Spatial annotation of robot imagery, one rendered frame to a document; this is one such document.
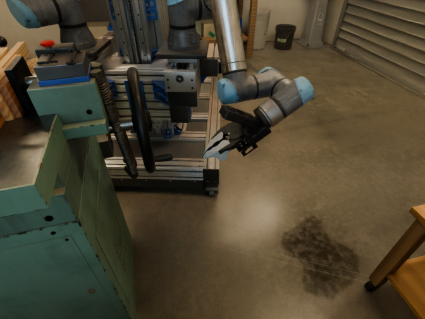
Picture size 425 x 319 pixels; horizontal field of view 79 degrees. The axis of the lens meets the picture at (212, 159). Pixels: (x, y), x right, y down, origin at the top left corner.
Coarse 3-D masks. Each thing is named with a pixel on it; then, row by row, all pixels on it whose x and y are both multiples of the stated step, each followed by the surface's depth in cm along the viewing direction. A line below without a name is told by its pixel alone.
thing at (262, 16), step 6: (258, 12) 366; (264, 12) 363; (258, 18) 347; (264, 18) 348; (258, 24) 352; (264, 24) 353; (258, 30) 357; (264, 30) 359; (258, 36) 362; (264, 36) 365; (258, 42) 367; (264, 42) 372; (258, 48) 372
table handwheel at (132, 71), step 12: (132, 72) 62; (132, 84) 60; (132, 96) 59; (132, 108) 59; (144, 108) 59; (120, 120) 70; (132, 120) 69; (144, 120) 59; (144, 132) 59; (144, 144) 60; (144, 156) 62
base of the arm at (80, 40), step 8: (80, 24) 114; (64, 32) 114; (72, 32) 114; (80, 32) 115; (88, 32) 118; (64, 40) 115; (72, 40) 115; (80, 40) 116; (88, 40) 118; (80, 48) 117; (88, 48) 119
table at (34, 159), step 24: (24, 120) 56; (48, 120) 56; (96, 120) 61; (0, 144) 49; (24, 144) 49; (48, 144) 50; (0, 168) 44; (24, 168) 44; (48, 168) 48; (0, 192) 40; (24, 192) 42; (48, 192) 46; (0, 216) 43
